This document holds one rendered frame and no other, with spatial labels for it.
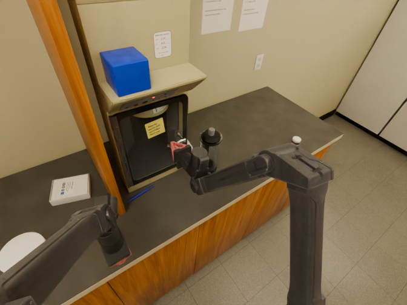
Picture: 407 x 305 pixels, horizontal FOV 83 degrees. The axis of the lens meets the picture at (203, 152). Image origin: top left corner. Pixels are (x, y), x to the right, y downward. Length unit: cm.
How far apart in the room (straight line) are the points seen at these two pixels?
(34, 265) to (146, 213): 74
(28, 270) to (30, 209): 90
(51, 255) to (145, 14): 62
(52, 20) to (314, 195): 61
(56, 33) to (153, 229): 76
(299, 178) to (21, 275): 42
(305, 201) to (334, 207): 215
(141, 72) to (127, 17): 15
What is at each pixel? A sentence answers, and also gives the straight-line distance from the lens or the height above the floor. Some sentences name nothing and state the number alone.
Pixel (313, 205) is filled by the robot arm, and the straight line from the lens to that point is 48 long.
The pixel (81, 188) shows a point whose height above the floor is 98.
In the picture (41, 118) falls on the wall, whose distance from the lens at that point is 132.
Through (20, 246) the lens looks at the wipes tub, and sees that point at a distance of 100.
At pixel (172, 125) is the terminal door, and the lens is 98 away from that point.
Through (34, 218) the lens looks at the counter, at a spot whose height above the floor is 94.
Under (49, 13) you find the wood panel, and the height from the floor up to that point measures 172.
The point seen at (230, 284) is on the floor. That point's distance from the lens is 197.
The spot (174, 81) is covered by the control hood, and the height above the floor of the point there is 151.
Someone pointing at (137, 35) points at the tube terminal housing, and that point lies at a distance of 77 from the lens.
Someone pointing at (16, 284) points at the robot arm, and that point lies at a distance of 36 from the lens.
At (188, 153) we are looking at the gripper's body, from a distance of 91.
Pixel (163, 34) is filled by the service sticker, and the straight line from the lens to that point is 81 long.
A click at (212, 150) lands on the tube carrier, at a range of 108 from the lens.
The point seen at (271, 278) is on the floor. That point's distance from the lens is 205.
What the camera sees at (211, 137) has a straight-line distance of 105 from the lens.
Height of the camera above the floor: 187
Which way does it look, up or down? 45 degrees down
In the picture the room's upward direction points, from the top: 6 degrees clockwise
